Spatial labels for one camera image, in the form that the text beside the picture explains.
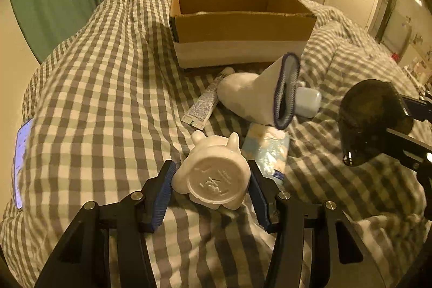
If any light blue tissue packet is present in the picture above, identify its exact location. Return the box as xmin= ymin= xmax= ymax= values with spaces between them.
xmin=242 ymin=123 xmax=291 ymax=187

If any grey checkered blanket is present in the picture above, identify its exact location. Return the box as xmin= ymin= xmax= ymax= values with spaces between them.
xmin=0 ymin=0 xmax=432 ymax=288

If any cardboard box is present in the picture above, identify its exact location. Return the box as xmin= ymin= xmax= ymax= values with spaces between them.
xmin=169 ymin=0 xmax=317 ymax=70

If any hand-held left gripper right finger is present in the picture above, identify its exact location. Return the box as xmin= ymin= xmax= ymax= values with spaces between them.
xmin=247 ymin=160 xmax=389 ymax=288

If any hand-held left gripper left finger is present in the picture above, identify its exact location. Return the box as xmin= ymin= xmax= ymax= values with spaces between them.
xmin=34 ymin=160 xmax=178 ymax=288

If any white toothpaste tube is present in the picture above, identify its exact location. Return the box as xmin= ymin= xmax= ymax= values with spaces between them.
xmin=181 ymin=67 xmax=235 ymax=126

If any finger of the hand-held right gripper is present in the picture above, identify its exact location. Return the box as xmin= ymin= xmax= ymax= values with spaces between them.
xmin=386 ymin=128 xmax=432 ymax=187
xmin=400 ymin=94 xmax=432 ymax=123

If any white sock with blue trim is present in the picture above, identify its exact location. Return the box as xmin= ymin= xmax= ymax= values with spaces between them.
xmin=217 ymin=52 xmax=301 ymax=131

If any small white case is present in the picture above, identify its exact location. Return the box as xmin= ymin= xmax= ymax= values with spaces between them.
xmin=294 ymin=86 xmax=322 ymax=117

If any smartphone with lit screen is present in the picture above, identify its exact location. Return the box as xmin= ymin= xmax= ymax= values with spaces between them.
xmin=13 ymin=117 xmax=35 ymax=209

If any white rabbit figurine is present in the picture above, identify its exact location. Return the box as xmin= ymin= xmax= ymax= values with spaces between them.
xmin=171 ymin=131 xmax=251 ymax=210

